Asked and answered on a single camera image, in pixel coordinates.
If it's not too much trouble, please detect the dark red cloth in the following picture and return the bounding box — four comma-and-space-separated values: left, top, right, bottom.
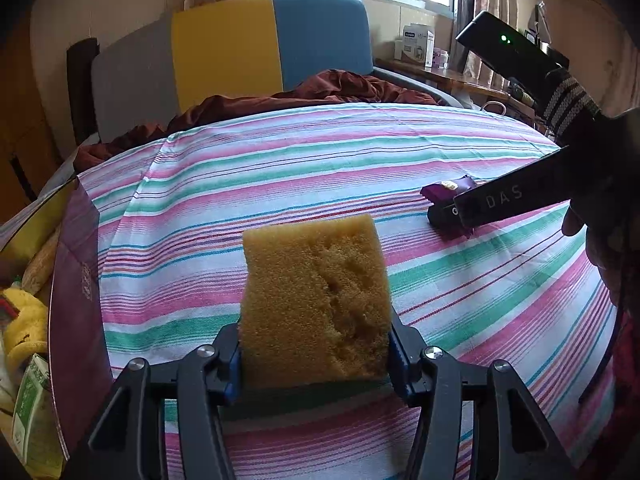
75, 69, 453, 161

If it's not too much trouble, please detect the square gold tin box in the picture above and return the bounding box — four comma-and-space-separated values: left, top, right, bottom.
0, 177, 116, 466

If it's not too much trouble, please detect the person's right hand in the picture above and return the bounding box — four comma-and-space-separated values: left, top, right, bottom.
561, 202, 640, 311

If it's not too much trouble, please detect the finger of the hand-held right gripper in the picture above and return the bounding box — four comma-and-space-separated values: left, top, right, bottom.
427, 201, 473, 233
457, 145, 573, 230

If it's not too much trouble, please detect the grey yellow blue chair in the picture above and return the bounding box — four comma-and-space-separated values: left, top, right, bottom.
90, 0, 466, 146

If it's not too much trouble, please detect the striped tablecloth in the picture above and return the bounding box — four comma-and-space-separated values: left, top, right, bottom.
0, 102, 618, 480

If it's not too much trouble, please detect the yellow fuzzy object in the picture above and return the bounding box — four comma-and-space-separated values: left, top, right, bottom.
0, 287, 51, 376

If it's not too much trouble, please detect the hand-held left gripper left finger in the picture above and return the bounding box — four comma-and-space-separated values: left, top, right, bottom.
65, 322, 246, 480

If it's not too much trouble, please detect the yellow sponge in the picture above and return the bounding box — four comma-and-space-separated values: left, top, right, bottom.
239, 212, 393, 391

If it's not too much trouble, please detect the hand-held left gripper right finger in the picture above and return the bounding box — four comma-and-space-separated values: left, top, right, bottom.
387, 310, 576, 480

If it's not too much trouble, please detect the white cardboard box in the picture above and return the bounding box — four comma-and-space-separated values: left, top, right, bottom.
394, 24, 436, 68

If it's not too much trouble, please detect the purple candy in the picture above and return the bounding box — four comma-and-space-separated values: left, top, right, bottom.
420, 175, 476, 240

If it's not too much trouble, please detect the striped knit band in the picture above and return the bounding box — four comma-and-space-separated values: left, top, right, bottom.
541, 69, 601, 140

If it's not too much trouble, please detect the wooden desk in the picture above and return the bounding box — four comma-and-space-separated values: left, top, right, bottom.
375, 57, 551, 133

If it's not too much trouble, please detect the green white carton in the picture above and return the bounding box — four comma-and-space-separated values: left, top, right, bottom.
11, 352, 66, 466

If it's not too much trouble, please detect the wooden wardrobe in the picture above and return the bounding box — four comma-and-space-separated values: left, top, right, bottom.
0, 10, 66, 221

